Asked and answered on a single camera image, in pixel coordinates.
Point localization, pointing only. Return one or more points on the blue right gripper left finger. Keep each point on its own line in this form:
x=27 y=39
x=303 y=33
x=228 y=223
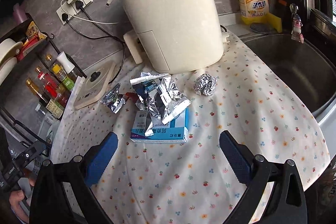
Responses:
x=98 y=157

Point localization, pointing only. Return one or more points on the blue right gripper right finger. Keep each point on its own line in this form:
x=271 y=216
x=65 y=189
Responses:
x=239 y=157

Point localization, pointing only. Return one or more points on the red torn wrapper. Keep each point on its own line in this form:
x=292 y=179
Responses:
x=132 y=96

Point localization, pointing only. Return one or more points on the person left hand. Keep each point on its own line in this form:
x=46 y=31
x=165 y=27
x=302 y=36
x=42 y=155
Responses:
x=14 y=199

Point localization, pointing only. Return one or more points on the small silver foil wrapper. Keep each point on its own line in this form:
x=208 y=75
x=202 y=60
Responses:
x=114 y=100

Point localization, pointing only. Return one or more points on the dark soy sauce bottle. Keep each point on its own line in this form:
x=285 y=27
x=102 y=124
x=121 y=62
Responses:
x=46 y=100

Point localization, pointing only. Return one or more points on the blue white medicine box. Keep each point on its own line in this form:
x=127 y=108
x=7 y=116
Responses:
x=176 y=131

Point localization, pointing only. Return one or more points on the floral white tablecloth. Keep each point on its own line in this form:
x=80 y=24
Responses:
x=264 y=93

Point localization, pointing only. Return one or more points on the red cap oil bottle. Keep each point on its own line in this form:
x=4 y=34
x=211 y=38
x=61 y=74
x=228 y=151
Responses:
x=56 y=90

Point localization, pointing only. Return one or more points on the aluminium foil ball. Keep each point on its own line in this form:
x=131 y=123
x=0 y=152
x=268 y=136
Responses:
x=205 y=85

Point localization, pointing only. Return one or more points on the silver foil snack bag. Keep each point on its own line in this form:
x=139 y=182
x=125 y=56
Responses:
x=160 y=97

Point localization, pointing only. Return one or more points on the green label yellow cap bottle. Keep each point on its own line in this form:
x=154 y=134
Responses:
x=57 y=69

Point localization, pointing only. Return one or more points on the white top oil dispenser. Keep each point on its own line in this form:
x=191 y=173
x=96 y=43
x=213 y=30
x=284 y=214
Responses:
x=67 y=65

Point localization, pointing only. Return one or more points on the stainless steel sink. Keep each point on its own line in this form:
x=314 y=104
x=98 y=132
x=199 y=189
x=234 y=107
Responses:
x=309 y=74

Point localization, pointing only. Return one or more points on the white ceramic bowl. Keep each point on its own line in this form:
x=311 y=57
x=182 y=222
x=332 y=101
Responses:
x=9 y=48

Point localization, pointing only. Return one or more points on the cream air fryer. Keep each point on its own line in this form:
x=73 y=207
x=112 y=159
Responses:
x=177 y=35

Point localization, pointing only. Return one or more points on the black wire shelf rack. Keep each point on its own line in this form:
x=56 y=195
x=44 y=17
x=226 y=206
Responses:
x=18 y=103

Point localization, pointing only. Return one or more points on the white wall socket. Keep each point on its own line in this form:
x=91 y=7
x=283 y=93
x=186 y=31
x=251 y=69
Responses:
x=70 y=9

